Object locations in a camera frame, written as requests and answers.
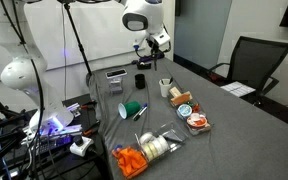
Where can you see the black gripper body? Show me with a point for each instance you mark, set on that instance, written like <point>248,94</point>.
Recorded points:
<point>154,45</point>

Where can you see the blue marker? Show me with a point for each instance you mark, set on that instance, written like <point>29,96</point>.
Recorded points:
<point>155,63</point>

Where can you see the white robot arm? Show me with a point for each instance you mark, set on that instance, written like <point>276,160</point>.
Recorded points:
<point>20,73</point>

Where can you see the white paper cup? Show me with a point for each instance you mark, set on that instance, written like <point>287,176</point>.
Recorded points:
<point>165,90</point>

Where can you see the white marker with black cap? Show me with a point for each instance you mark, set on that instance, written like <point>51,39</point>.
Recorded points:
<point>140,112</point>

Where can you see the green plastic cup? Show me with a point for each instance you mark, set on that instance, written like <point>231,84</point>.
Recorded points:
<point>130,109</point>

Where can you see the black mug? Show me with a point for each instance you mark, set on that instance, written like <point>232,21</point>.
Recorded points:
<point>139,81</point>

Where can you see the light wooden block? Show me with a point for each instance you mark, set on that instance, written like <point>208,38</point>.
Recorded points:
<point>174,91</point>

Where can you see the clear plastic box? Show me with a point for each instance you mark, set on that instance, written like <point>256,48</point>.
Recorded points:
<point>116,86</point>

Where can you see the red floor object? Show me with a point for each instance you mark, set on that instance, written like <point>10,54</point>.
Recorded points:
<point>214,77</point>

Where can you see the blue tape roll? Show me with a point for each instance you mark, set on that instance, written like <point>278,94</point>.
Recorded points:
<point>184,111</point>

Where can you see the small red item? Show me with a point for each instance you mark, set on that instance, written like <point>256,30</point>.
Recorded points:
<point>196,108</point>

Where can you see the black tripod pole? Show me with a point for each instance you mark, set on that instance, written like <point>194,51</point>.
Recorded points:
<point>79,43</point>

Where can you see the orange tape roll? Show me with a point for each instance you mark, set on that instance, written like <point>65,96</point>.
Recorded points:
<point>196,120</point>

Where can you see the clear bag of white rolls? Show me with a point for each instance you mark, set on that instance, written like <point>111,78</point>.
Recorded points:
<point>177,131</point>

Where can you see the white tape roll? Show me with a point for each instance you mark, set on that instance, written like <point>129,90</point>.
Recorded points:
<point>163,143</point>
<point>146,137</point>

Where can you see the dark gray flat piece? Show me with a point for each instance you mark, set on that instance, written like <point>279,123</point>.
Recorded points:
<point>175,136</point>

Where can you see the white printed paper sheet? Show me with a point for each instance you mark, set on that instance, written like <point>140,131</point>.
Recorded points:
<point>238,89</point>

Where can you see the clear plastic tray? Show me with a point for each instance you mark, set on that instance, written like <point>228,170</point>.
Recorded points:
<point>204,128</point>

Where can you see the yellowish tape roll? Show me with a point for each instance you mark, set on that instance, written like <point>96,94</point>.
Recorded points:
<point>149,151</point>

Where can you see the small blue object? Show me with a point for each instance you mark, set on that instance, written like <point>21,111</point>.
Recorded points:
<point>118,146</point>

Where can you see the black mesh office chair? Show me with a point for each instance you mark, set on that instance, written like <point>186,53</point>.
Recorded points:
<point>257,56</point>

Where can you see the orange cloth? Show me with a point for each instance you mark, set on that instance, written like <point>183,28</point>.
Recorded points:
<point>130,161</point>

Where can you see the white emergency stop box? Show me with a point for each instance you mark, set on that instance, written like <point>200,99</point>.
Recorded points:
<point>81,146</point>

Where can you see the black robot stand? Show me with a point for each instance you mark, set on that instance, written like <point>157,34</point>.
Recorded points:
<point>84,166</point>

